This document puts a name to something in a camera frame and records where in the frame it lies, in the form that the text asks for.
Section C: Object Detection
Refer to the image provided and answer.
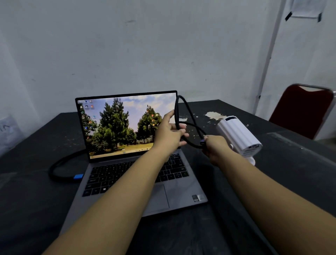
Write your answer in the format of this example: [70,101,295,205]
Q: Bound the person's right hand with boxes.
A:
[202,135,233,167]

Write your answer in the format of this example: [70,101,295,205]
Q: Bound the person's right forearm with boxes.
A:
[218,156,336,255]

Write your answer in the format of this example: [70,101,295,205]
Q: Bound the white wall pipe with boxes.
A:
[252,0,287,115]

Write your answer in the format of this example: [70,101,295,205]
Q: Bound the handwritten paper note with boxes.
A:
[0,114,24,158]

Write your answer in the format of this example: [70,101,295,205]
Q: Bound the person's left forearm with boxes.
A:
[43,146,171,255]

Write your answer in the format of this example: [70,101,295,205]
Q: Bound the grey laptop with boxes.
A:
[59,90,209,236]

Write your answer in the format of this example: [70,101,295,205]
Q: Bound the white paper with black tape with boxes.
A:
[285,0,329,23]

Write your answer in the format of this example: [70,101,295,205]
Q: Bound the person's left hand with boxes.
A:
[153,110,189,161]

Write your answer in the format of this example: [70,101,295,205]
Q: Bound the black plastic table cover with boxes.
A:
[0,99,336,255]

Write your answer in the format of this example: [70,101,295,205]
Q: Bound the black cable with blue plugs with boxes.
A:
[48,95,208,182]

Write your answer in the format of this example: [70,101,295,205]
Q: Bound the red chair with metal frame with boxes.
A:
[269,83,336,140]

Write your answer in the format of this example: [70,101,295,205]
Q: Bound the white mini projector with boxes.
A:
[216,115,263,166]

